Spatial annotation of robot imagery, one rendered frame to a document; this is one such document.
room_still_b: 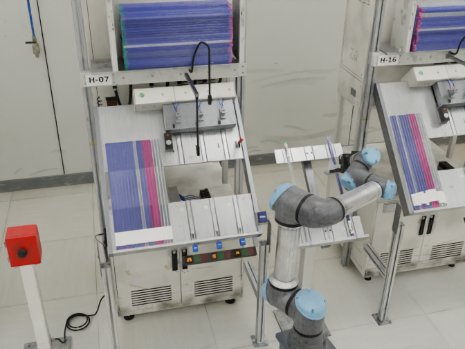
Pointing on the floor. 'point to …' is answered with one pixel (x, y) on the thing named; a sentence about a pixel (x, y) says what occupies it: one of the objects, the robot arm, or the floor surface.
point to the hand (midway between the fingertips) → (338, 174)
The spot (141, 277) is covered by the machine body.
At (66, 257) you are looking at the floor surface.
